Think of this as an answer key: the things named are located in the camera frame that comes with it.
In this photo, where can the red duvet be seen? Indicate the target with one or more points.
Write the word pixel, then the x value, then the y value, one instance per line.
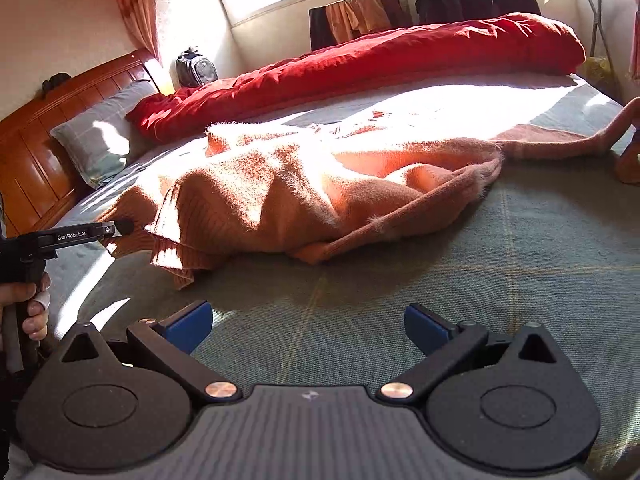
pixel 400 55

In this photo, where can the yellow plastic bag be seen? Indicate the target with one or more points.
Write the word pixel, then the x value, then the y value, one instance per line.
pixel 600 75

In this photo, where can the metal clothes drying rack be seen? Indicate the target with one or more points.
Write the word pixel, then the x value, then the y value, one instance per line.
pixel 595 20

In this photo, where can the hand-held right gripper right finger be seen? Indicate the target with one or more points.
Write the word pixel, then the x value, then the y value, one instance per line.
pixel 425 327

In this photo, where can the small black object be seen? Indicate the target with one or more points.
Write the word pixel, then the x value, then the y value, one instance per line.
pixel 56 82

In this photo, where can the wooden headboard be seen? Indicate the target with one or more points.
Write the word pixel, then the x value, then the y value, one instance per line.
pixel 30 170

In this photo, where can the orange knitted sweater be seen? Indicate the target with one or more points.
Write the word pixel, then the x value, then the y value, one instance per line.
pixel 280 195

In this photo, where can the grey plaid bed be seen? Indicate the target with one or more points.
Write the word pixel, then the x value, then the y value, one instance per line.
pixel 500 260

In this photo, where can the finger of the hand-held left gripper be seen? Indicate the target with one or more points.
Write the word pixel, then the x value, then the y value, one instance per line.
pixel 120 228

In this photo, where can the person's left hand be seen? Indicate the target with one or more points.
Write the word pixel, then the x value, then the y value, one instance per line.
pixel 37 322

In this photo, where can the orange hanging cloth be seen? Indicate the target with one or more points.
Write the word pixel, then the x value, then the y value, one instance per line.
pixel 360 17

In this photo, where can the grey backpack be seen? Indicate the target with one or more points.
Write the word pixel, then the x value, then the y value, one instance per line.
pixel 197 71

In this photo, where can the grey plaid pillow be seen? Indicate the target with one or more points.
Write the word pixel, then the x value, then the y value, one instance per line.
pixel 95 140

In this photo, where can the orange curtain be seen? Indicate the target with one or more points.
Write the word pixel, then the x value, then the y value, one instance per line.
pixel 636 35
pixel 135 5

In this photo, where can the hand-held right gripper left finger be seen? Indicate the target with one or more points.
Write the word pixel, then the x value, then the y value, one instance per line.
pixel 192 327

